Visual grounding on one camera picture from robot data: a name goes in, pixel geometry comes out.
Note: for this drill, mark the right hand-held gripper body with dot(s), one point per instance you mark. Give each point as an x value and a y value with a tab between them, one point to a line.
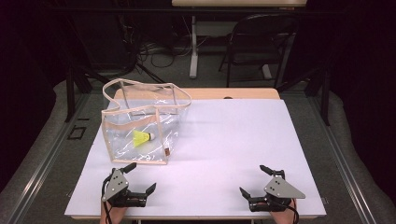
281	188

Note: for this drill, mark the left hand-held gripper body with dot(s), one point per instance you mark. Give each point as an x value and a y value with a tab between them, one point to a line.
117	185

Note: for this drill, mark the clear bag with beige trim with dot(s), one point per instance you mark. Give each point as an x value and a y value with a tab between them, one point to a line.
137	149

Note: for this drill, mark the yellow shuttlecock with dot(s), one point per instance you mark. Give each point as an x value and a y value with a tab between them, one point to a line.
141	138

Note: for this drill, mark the person's right hand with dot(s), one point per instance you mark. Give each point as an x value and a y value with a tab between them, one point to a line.
281	217

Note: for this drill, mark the person's left hand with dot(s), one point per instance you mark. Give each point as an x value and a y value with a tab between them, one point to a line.
115	215

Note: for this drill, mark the white board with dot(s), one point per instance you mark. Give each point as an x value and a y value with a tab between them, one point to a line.
236	149

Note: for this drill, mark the wooden table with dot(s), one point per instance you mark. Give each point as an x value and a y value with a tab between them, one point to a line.
236	93

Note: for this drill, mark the black metal stand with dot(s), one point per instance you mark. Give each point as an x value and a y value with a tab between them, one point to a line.
70	93
325	96

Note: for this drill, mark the black folding chair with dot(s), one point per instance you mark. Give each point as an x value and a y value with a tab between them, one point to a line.
258	37

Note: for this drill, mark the white desk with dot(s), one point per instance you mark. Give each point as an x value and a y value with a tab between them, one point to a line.
194	46

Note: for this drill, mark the black floor outlet frame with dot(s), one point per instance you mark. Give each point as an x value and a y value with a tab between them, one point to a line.
77	132

